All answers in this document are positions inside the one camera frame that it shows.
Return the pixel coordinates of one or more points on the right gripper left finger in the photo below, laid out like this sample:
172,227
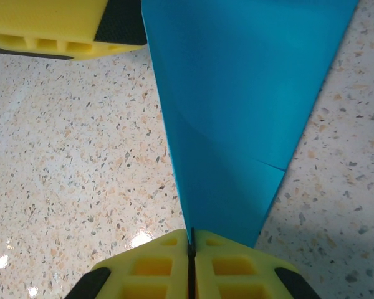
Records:
152,271

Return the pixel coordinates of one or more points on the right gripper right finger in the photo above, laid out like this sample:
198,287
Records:
233,271

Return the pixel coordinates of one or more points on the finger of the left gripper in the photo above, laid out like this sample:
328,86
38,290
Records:
50,21

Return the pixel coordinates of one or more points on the blue paper sheet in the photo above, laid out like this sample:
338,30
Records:
237,93

